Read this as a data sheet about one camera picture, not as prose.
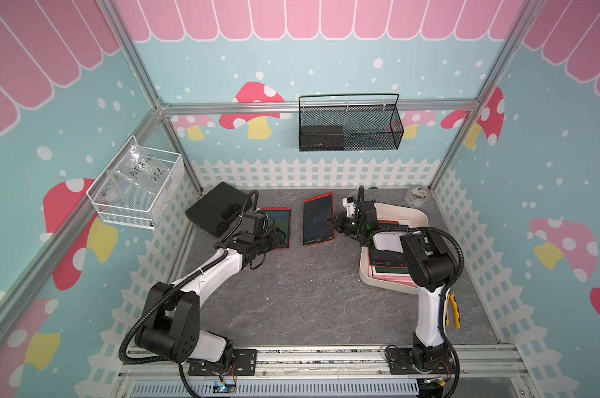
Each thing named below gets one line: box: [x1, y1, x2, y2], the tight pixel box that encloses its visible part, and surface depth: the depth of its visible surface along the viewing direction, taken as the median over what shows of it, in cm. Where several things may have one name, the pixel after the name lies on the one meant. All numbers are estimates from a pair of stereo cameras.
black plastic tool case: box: [185, 181, 253, 237], surface depth 111 cm
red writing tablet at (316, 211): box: [302, 192, 337, 247], surface depth 102 cm
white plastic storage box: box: [358, 202, 430, 295], surface depth 95 cm
